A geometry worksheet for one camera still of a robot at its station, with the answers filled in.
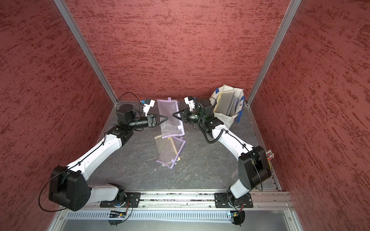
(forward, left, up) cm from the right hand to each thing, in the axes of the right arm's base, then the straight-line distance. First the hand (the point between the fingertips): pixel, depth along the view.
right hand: (173, 117), depth 75 cm
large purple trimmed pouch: (-13, +4, -27) cm, 31 cm away
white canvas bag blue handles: (+20, -43, -12) cm, 50 cm away
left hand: (-4, +3, +1) cm, 5 cm away
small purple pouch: (-6, 0, 0) cm, 6 cm away
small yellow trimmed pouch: (+17, -32, -8) cm, 38 cm away
